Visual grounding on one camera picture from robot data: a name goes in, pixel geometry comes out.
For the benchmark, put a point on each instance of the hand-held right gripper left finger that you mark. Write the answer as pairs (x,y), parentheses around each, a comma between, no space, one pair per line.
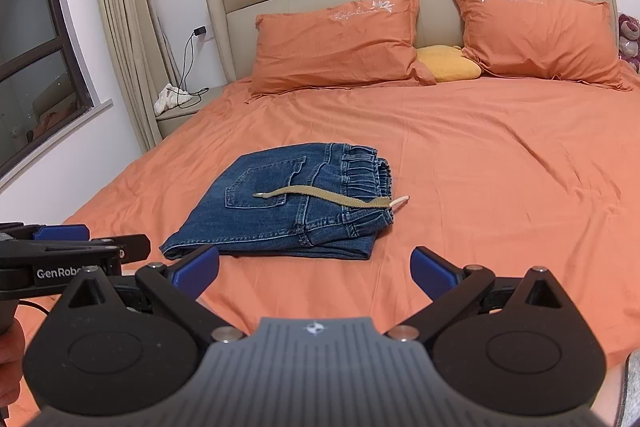
(197,274)

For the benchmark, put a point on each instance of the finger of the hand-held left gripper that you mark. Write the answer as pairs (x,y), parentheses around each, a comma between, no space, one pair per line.
(131,248)
(62,232)

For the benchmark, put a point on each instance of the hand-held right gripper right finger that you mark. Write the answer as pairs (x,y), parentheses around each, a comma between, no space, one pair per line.
(431,274)

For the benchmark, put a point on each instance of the blue denim pants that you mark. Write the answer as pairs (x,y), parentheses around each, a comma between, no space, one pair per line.
(300,212)

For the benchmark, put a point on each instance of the person's left hand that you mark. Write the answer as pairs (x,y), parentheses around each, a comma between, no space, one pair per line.
(9,362)

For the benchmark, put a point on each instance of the orange bed sheet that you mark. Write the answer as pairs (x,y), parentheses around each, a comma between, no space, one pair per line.
(475,167)

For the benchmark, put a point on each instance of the white crumpled cloth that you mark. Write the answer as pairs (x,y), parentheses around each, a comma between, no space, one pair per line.
(170,99)

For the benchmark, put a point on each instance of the beige nightstand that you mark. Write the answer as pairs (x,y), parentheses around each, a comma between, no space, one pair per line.
(187,104)

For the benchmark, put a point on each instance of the dark framed window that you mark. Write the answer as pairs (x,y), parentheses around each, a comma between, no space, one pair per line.
(35,32)

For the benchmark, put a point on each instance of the yellow cushion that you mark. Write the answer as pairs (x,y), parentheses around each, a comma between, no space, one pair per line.
(447,63)

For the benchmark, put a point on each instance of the beige curtain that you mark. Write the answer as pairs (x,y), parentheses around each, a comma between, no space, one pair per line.
(125,17)

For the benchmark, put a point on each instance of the grey cloth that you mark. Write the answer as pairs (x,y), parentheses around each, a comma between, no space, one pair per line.
(630,392)

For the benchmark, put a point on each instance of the orange embroidered pillow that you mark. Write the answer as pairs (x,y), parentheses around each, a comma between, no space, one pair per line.
(540,32)
(335,42)

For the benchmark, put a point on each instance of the pink plush toy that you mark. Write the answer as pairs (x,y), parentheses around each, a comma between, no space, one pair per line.
(630,37)

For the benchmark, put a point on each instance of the black wall charger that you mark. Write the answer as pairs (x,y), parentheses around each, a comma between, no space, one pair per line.
(200,31)

